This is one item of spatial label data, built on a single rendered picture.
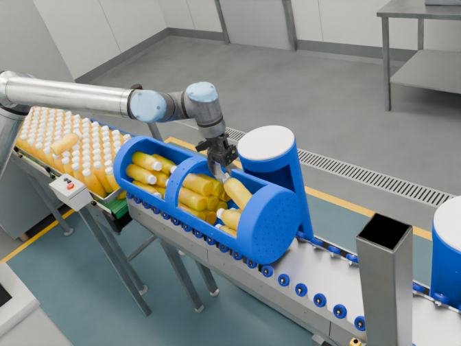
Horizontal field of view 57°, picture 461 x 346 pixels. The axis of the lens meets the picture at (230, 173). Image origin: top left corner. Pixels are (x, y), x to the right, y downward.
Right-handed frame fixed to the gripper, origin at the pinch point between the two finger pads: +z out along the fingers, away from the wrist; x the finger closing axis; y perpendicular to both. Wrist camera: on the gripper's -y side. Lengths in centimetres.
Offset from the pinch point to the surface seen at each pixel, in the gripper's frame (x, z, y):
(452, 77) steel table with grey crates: 257, 93, -16
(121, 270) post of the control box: -29, 82, -85
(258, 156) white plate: 35.0, 21.4, -18.0
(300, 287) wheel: -10.1, 27.7, 37.2
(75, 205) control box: -33, 23, -78
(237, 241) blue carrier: -14.0, 13.5, 15.5
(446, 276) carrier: 26, 37, 71
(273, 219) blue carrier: -0.9, 10.7, 21.9
